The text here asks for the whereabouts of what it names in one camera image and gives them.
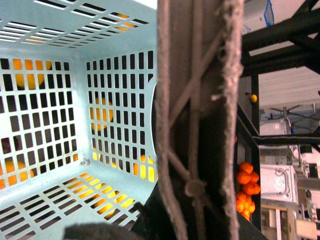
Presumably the net bag of oranges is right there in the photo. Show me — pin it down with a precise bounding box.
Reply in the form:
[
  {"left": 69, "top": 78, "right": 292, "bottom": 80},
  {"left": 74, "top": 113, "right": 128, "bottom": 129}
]
[{"left": 235, "top": 161, "right": 261, "bottom": 221}]

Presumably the small yellow lemon on shelf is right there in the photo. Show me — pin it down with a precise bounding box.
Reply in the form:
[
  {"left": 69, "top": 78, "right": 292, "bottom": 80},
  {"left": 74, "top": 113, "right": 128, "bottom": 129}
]
[{"left": 249, "top": 94, "right": 258, "bottom": 103}]

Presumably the felt-padded left gripper finger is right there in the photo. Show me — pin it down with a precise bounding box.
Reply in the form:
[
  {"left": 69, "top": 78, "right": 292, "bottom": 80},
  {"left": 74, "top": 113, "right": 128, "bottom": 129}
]
[{"left": 62, "top": 223, "right": 140, "bottom": 240}]

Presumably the light blue plastic basket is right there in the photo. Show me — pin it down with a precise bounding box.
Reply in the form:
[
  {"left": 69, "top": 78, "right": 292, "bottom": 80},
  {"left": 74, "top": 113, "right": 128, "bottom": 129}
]
[{"left": 0, "top": 0, "right": 245, "bottom": 240}]

